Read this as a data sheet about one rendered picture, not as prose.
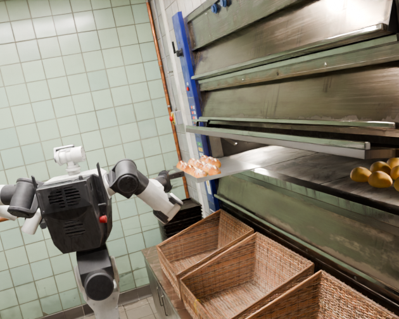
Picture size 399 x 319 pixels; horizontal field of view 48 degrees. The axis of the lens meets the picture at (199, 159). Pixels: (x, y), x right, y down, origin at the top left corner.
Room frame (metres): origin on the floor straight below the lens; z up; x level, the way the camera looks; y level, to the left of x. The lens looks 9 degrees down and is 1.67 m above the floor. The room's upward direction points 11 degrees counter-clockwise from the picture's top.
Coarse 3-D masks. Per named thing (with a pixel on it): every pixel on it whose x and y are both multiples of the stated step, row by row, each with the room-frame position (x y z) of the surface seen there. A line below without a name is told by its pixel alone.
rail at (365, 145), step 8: (192, 128) 2.74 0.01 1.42; (200, 128) 2.57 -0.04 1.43; (208, 128) 2.42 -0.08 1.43; (216, 128) 2.30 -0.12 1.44; (224, 128) 2.19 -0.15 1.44; (256, 136) 1.82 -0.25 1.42; (264, 136) 1.74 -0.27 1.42; (272, 136) 1.68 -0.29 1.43; (280, 136) 1.62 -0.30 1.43; (288, 136) 1.56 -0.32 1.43; (296, 136) 1.50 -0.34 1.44; (304, 136) 1.46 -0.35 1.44; (328, 144) 1.32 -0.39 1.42; (336, 144) 1.28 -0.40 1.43; (344, 144) 1.24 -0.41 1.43; (352, 144) 1.20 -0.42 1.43; (360, 144) 1.17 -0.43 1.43; (368, 144) 1.16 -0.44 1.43
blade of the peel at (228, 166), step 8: (224, 160) 2.77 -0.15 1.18; (232, 160) 2.71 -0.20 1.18; (176, 168) 2.72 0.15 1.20; (224, 168) 2.51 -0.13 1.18; (232, 168) 2.46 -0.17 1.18; (240, 168) 2.42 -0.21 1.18; (248, 168) 2.37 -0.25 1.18; (192, 176) 2.36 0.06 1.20; (208, 176) 2.29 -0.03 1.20; (216, 176) 2.30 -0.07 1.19; (224, 176) 2.31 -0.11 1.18
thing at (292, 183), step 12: (264, 180) 2.18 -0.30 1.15; (276, 180) 2.04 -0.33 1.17; (288, 180) 1.95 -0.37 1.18; (300, 180) 1.91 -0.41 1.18; (300, 192) 1.84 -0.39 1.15; (312, 192) 1.74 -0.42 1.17; (324, 192) 1.66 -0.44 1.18; (336, 192) 1.62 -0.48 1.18; (348, 192) 1.60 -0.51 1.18; (336, 204) 1.58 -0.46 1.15; (348, 204) 1.51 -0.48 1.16; (360, 204) 1.44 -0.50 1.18; (372, 204) 1.41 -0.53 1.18; (384, 204) 1.39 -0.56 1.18; (372, 216) 1.39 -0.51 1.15; (384, 216) 1.33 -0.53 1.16; (396, 216) 1.28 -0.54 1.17
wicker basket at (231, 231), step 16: (208, 224) 2.84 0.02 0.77; (224, 224) 2.77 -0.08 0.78; (240, 224) 2.51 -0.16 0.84; (176, 240) 2.78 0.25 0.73; (192, 240) 2.81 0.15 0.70; (208, 240) 2.83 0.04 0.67; (224, 240) 2.74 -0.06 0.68; (240, 240) 2.32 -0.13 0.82; (160, 256) 2.66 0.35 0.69; (176, 256) 2.77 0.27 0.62; (192, 256) 2.80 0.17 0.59; (208, 256) 2.27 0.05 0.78; (224, 256) 2.30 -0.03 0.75; (240, 256) 2.48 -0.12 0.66; (176, 272) 2.25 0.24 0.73; (176, 288) 2.31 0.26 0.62
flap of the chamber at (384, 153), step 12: (192, 132) 2.73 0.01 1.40; (204, 132) 2.50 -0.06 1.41; (216, 132) 2.30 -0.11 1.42; (276, 144) 1.64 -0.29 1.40; (288, 144) 1.55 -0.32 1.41; (300, 144) 1.47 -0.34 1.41; (312, 144) 1.40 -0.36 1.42; (372, 144) 1.33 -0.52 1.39; (384, 144) 1.32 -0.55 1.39; (396, 144) 1.31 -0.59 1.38; (348, 156) 1.22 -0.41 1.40; (360, 156) 1.17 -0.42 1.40; (372, 156) 1.16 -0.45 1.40; (384, 156) 1.17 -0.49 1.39; (396, 156) 1.18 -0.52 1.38
